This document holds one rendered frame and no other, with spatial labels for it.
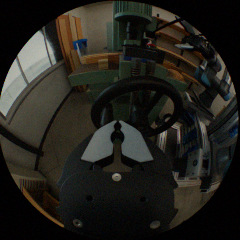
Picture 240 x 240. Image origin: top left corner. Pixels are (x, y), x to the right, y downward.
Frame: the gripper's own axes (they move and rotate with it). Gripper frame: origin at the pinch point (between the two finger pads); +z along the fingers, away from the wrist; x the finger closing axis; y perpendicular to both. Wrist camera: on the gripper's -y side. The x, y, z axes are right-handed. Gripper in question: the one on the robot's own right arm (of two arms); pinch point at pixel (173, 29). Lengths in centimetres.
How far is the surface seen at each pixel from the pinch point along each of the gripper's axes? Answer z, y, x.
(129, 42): 13.7, -12.9, 8.9
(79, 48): 70, -83, -2
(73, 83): 39.3, -4.4, 27.4
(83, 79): 33.8, -4.2, 26.2
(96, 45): 88, -254, -31
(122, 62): 17.8, 6.7, 18.7
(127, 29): 14.7, -14.9, 1.0
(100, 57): 28.5, -18.4, 17.2
